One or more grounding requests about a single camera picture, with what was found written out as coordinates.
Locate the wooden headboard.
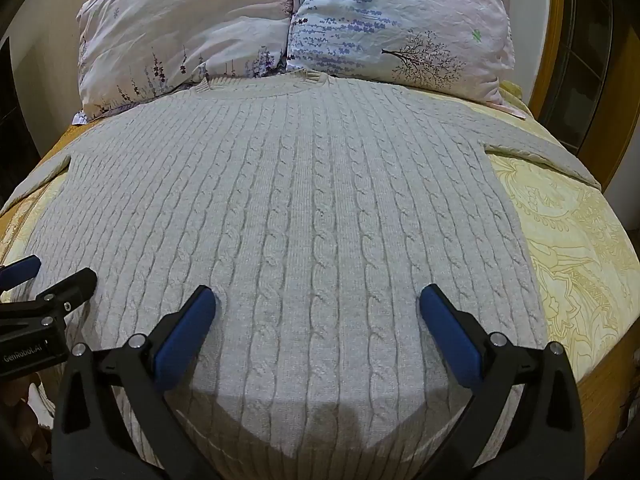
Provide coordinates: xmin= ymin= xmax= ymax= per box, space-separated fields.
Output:
xmin=527 ymin=0 xmax=640 ymax=196

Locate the yellow patterned bedspread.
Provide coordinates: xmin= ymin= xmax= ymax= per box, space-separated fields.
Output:
xmin=0 ymin=80 xmax=640 ymax=411

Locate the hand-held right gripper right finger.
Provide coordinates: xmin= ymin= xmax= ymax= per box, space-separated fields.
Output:
xmin=419 ymin=284 xmax=586 ymax=480

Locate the pink floral pillow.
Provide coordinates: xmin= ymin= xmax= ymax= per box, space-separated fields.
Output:
xmin=74 ymin=0 xmax=296 ymax=125

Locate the blue white floral pillow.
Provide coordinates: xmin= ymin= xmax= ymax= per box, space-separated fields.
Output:
xmin=285 ymin=0 xmax=517 ymax=102

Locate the grey cable knit sweater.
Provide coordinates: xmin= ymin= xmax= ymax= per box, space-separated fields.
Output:
xmin=0 ymin=72 xmax=603 ymax=480

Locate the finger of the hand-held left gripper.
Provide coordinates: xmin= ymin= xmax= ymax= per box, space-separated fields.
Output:
xmin=0 ymin=255 xmax=42 ymax=292
xmin=0 ymin=267 xmax=98 ymax=333

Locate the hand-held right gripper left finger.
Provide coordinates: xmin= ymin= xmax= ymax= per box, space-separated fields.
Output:
xmin=52 ymin=285 xmax=221 ymax=480

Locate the dark glass panel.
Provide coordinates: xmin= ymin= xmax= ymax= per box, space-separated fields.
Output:
xmin=562 ymin=0 xmax=632 ymax=161

